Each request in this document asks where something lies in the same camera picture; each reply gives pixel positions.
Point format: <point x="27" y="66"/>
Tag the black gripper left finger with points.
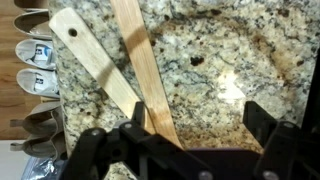
<point x="153" y="157"/>

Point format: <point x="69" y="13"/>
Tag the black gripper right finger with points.
<point x="280" y="146"/>

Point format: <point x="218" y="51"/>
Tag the light wooden spoon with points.
<point x="94" y="91"/>

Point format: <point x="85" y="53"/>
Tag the brown wooden spatula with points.
<point x="130" y="21"/>

